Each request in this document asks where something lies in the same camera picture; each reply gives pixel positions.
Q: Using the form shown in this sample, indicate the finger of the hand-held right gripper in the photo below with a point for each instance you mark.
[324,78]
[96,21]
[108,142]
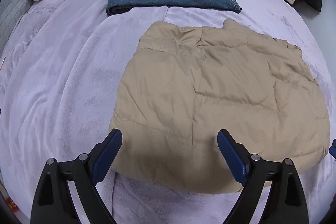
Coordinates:
[332,150]

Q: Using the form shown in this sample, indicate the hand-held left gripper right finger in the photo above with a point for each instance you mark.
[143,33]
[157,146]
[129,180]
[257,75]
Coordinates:
[232,158]

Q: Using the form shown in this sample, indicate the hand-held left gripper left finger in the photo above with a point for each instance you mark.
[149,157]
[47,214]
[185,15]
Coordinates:
[106,158]

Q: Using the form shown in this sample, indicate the tan puffer jacket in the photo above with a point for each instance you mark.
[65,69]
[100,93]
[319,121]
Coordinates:
[210,95]

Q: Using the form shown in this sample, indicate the lilac bed blanket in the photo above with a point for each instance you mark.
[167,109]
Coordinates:
[65,69]

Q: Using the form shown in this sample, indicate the red packet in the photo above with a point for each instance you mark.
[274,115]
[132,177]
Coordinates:
[11,204]

